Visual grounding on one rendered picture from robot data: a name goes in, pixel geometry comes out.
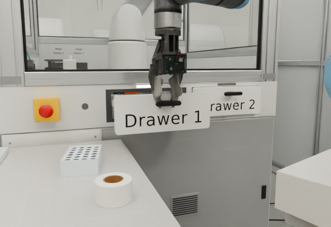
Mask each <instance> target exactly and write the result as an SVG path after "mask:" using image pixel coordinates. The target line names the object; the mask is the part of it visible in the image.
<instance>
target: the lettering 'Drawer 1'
mask: <svg viewBox="0 0 331 227"><path fill-rule="evenodd" d="M196 112H197V113H198V121H195V123H199V122H201V121H199V111H195V113H196ZM186 115H187V114H185V115H184V114H182V123H184V116H186ZM128 116H133V117H134V124H133V125H132V126H128ZM174 116H177V117H178V119H173V117H174ZM142 118H145V117H139V120H140V127H141V120H142ZM147 118H153V120H148V121H147V125H148V126H152V125H155V119H154V117H153V116H149V117H147ZM163 118H164V121H165V125H167V123H168V119H169V115H168V116H167V120H165V116H162V120H161V122H160V118H159V116H158V120H159V124H160V125H162V121H163ZM173 120H180V118H179V116H178V115H173V116H172V118H171V121H172V123H173V124H179V122H178V123H174V122H173ZM149 121H153V123H152V124H151V125H149V124H148V122H149ZM135 124H136V116H135V115H132V114H127V115H126V128H128V127H133V126H135Z"/></svg>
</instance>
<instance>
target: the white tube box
mask: <svg viewBox="0 0 331 227"><path fill-rule="evenodd" d="M101 161H102V144H99V145H73V146H70V147H69V148H68V150H67V151H66V153H65V154H64V156H63V157H62V159H61V160H60V170H61V177H67V176H86V175H98V174H99V169H100V165H101Z"/></svg>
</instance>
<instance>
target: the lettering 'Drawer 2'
mask: <svg viewBox="0 0 331 227"><path fill-rule="evenodd" d="M250 101H253V104H254V103H255V101H254V100H253V99H251V100H250ZM236 103H237V102H236ZM236 103H234V104H233V108H234V107H235V104H236ZM243 103H244V102H243ZM243 103H241V109H242V104H243ZM218 104H219V105H220V106H217V107H220V109H219V110H220V111H221V104H220V103H218ZM231 104H232V103H231ZM231 104H230V107H229V104H228V103H227V105H226V108H227V106H228V109H229V110H230V108H231ZM237 104H238V103H237ZM253 104H252V105H251V106H250V108H249V109H254V108H251V107H252V106H253ZM212 105H215V104H211V111H212ZM216 105H217V104H216ZM236 106H239V104H238V105H236ZM217 107H216V111H219V110H217ZM226 108H225V104H224V109H225V110H226ZM234 110H238V109H235V108H234Z"/></svg>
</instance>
